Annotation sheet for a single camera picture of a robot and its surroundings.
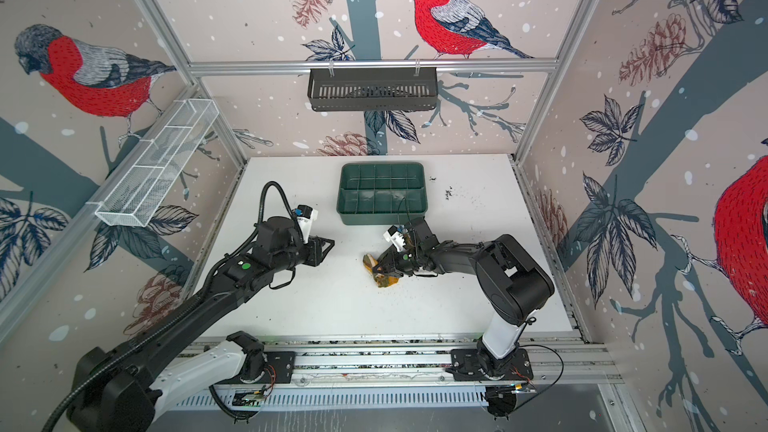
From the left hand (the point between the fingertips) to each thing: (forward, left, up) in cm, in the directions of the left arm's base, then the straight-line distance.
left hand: (329, 242), depth 78 cm
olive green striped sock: (-6, -14, -12) cm, 19 cm away
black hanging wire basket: (+57, -7, +11) cm, 58 cm away
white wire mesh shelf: (+17, +46, +14) cm, 51 cm away
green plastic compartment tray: (+30, -13, -17) cm, 37 cm away
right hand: (-3, -12, -12) cm, 17 cm away
